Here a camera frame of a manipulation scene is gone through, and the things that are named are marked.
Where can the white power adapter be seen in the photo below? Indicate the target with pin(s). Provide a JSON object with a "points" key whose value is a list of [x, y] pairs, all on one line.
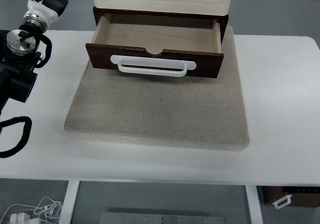
{"points": [[21, 218]]}

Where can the brown box with white handle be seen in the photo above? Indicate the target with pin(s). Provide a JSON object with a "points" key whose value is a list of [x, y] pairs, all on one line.
{"points": [[293, 196]]}

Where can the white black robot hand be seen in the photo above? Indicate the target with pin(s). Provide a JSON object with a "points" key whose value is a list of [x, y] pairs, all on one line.
{"points": [[46, 10]]}

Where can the white table leg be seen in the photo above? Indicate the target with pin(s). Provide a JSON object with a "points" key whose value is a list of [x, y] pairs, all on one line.
{"points": [[253, 204], [69, 202]]}

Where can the dark wooden drawer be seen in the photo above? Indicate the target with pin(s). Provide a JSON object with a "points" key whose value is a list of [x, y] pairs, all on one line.
{"points": [[201, 45]]}

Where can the grey fabric cushion pad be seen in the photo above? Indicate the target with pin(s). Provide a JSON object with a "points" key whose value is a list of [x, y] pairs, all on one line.
{"points": [[187, 112]]}

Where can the white drawer handle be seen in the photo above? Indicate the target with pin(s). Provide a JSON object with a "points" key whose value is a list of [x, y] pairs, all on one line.
{"points": [[153, 66]]}

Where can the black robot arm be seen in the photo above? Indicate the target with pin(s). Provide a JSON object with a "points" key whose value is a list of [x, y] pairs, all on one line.
{"points": [[27, 48]]}

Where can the dark wooden cabinet frame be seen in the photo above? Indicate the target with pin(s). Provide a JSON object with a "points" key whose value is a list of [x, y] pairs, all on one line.
{"points": [[126, 16]]}

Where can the white table leg right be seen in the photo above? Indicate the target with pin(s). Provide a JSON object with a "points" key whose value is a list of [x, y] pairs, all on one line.
{"points": [[253, 204]]}

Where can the white table leg left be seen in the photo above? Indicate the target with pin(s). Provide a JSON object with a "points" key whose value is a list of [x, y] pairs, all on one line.
{"points": [[69, 202]]}

